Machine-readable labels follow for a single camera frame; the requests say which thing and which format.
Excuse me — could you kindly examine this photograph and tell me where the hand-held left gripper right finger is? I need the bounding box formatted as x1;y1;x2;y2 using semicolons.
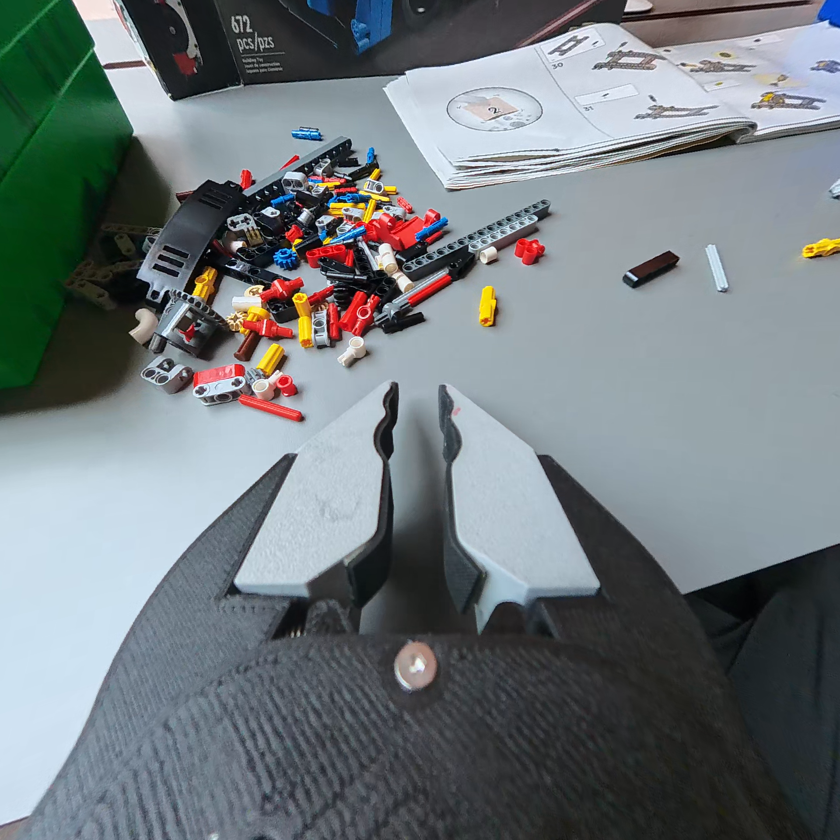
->
437;382;603;634

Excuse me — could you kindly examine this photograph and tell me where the long dark grey lego beam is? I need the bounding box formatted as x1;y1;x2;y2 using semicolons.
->
402;199;552;277

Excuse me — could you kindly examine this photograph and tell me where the short black lego beam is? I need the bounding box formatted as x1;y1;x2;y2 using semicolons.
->
622;250;681;290

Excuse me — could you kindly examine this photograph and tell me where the lego instruction booklet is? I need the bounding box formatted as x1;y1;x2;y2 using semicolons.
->
384;20;840;191

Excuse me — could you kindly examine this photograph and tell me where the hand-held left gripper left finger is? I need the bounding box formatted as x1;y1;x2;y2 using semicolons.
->
233;381;400;608

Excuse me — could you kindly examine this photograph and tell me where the pile of lego pieces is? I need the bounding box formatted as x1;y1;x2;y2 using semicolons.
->
62;134;460;421

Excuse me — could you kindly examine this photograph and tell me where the lego set box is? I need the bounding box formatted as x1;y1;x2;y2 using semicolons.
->
115;0;624;101

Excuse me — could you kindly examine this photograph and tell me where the green plastic bin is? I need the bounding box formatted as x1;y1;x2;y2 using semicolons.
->
0;0;135;391

